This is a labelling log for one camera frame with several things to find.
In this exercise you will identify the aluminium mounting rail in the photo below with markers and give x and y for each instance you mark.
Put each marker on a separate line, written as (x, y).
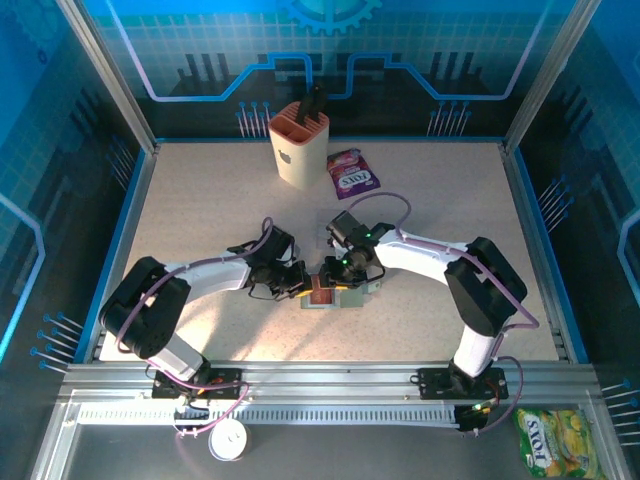
(325, 380)

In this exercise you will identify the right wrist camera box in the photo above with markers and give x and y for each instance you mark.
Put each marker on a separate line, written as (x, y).
(345, 227)

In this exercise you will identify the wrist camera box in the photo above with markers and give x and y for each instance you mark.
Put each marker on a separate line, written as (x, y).
(280, 242)
(345, 227)

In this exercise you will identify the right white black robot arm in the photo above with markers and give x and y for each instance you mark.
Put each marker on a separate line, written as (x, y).
(415, 255)

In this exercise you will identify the aluminium side rail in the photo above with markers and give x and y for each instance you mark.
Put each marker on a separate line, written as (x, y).
(137, 200)
(523, 200)

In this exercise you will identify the red credit card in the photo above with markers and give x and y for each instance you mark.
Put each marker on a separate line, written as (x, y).
(320, 298)

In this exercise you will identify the aluminium frame post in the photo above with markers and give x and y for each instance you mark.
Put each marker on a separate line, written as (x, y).
(547, 75)
(115, 85)

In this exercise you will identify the right aluminium frame post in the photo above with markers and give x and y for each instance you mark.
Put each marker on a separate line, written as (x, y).
(547, 75)

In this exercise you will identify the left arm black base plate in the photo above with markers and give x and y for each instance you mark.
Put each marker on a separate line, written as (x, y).
(227, 382)

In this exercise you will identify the beige knife block orange top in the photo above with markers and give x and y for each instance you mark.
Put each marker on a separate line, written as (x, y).
(300, 160)

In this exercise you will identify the left aluminium frame post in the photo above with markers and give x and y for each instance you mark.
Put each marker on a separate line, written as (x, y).
(115, 85)

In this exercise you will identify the left aluminium side rail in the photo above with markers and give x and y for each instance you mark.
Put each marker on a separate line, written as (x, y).
(137, 200)

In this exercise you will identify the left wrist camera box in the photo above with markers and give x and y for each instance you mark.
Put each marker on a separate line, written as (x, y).
(280, 242)

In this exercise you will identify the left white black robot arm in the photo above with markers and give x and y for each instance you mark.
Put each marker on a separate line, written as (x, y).
(210, 272)

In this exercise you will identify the purple Fox's candy bag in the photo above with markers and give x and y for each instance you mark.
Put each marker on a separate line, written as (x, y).
(352, 177)

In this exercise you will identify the white round lid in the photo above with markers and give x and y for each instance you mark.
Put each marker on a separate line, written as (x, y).
(227, 440)

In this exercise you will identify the right aluminium side rail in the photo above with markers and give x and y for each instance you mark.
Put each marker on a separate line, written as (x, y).
(523, 200)

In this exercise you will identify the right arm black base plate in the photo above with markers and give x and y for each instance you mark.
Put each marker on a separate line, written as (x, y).
(435, 384)

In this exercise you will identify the clear zip plastic bag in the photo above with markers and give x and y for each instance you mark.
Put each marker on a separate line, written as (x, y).
(352, 299)

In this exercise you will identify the yellow green Fox's candy bag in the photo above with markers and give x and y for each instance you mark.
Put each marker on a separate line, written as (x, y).
(555, 442)

